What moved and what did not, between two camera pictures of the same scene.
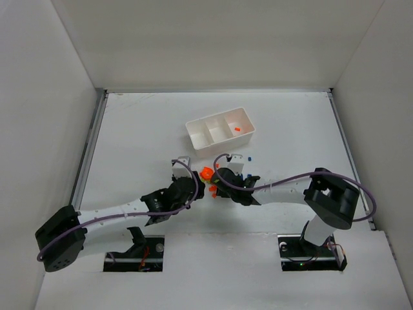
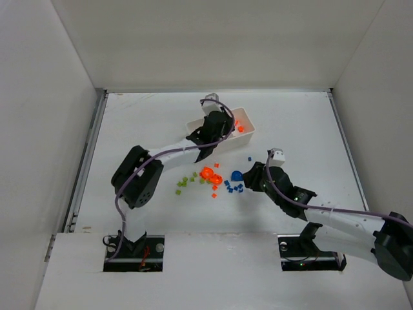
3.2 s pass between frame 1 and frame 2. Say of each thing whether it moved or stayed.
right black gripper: moved
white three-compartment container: stayed
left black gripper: moved
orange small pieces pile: stayed
